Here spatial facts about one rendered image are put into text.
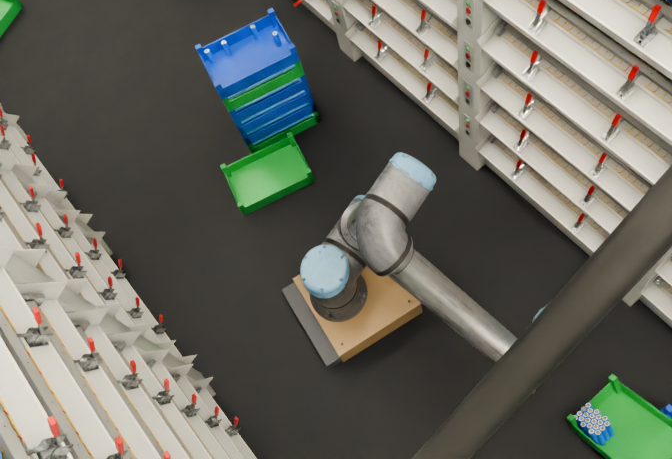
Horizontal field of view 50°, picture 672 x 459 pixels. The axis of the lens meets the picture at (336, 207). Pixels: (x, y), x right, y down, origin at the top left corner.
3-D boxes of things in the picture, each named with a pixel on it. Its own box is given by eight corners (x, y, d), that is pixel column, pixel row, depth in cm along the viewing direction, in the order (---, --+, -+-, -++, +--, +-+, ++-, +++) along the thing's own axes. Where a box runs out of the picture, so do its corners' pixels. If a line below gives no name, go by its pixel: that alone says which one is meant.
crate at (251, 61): (222, 100, 246) (214, 87, 239) (201, 59, 255) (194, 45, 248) (300, 61, 248) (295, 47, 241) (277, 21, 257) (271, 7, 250)
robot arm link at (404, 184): (322, 241, 230) (359, 190, 157) (353, 198, 234) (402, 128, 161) (362, 269, 230) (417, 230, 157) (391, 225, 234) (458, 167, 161)
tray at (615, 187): (644, 224, 194) (642, 219, 186) (483, 92, 219) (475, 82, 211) (699, 168, 191) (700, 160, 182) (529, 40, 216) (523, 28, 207)
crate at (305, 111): (247, 146, 275) (241, 135, 268) (228, 108, 284) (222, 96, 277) (317, 111, 276) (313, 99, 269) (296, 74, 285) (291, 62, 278)
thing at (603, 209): (629, 250, 212) (626, 245, 199) (482, 125, 237) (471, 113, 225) (680, 199, 208) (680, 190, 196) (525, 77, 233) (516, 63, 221)
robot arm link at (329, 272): (300, 292, 228) (287, 275, 213) (330, 249, 232) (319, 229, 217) (339, 317, 223) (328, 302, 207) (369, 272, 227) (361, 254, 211)
